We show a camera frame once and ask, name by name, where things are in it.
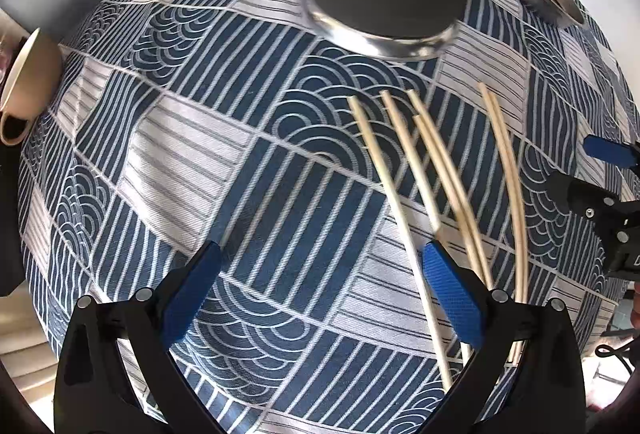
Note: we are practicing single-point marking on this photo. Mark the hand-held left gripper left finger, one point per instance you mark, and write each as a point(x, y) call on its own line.
point(192, 294)

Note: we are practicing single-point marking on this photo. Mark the beige ceramic mug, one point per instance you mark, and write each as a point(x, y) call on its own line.
point(35, 79)

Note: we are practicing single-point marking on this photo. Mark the bunch of wooden chopsticks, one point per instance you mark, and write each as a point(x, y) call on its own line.
point(448, 186)

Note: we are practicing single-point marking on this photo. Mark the beige furniture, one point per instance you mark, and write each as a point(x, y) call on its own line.
point(25, 324)

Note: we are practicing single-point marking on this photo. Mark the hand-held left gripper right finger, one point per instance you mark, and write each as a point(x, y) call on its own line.
point(452, 294)

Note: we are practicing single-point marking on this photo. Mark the blue white patterned tablecloth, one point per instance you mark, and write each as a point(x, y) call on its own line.
point(200, 139)

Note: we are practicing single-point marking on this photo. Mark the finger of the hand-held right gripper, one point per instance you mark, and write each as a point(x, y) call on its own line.
point(607, 151)
point(575, 194)

